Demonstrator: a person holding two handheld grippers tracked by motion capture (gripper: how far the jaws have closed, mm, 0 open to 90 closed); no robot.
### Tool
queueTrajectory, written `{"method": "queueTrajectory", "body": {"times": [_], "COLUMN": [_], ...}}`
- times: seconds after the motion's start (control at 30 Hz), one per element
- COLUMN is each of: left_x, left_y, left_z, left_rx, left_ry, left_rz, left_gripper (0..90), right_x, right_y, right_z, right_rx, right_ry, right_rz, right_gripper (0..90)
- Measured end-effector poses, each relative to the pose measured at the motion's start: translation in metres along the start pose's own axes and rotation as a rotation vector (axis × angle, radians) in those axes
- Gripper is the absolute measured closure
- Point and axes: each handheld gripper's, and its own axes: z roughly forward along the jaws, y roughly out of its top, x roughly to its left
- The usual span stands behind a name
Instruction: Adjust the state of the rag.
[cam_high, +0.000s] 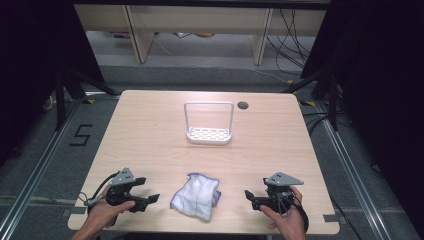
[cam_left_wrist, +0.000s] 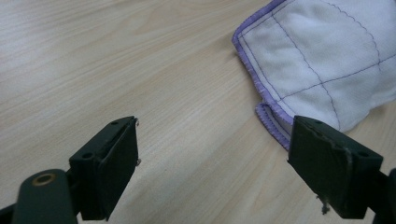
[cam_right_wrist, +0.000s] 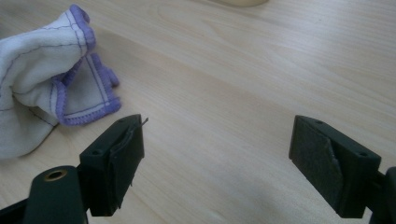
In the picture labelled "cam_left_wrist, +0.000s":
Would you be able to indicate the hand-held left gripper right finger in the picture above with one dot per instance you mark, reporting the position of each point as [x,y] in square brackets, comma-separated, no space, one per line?
[330,168]

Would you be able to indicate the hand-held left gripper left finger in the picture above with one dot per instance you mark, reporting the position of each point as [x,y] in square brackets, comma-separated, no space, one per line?
[106,174]

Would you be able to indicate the white cloth with purple edge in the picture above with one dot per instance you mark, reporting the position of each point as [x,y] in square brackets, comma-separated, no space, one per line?
[323,46]

